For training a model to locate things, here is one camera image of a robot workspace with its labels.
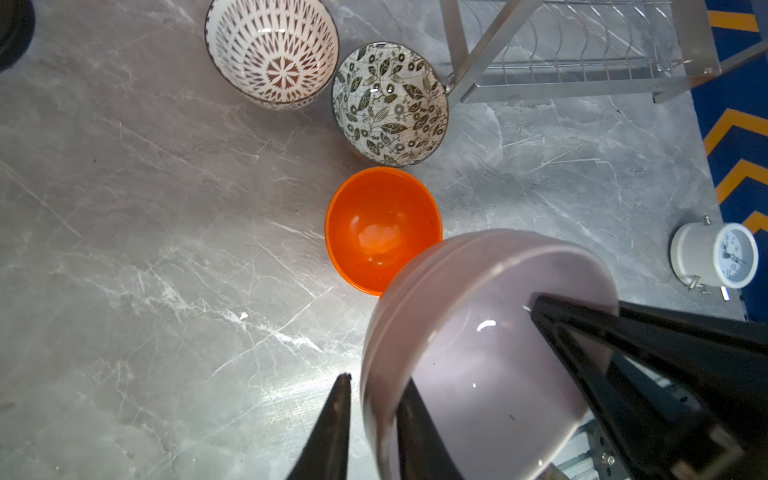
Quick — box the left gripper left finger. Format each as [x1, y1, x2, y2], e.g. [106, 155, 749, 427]
[287, 373, 352, 480]

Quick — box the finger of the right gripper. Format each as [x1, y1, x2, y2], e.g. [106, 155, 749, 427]
[530, 295, 767, 479]

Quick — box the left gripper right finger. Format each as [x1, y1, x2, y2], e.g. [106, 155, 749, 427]
[396, 379, 463, 480]

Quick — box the lavender bowl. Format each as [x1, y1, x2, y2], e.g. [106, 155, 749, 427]
[360, 229, 619, 479]

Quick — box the orange bowl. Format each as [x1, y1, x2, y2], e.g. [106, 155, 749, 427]
[324, 167, 443, 296]

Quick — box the steel two-tier dish rack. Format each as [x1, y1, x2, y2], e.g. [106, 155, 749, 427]
[440, 1, 767, 105]

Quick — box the white analog alarm clock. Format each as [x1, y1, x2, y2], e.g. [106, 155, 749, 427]
[669, 217, 759, 290]

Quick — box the green floral patterned bowl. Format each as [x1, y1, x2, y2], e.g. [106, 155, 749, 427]
[332, 41, 449, 168]

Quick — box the white red patterned bowl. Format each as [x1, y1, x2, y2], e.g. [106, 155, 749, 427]
[204, 0, 340, 111]

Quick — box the black microphone on stand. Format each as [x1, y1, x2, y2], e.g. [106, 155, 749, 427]
[0, 0, 35, 71]

